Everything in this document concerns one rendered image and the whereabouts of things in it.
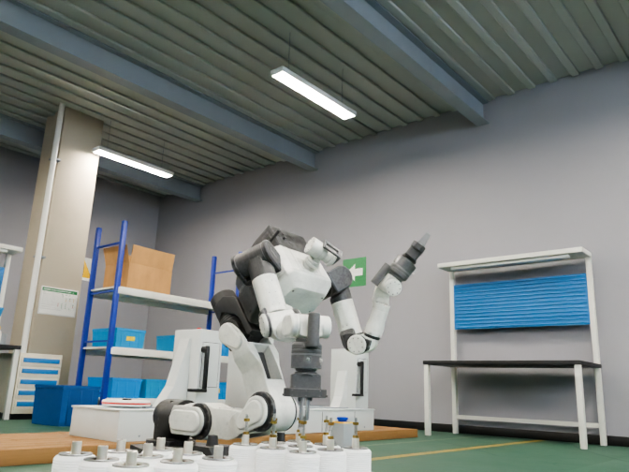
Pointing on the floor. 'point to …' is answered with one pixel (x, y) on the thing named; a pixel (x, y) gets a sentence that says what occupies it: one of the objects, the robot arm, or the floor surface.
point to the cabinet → (48, 366)
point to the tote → (61, 403)
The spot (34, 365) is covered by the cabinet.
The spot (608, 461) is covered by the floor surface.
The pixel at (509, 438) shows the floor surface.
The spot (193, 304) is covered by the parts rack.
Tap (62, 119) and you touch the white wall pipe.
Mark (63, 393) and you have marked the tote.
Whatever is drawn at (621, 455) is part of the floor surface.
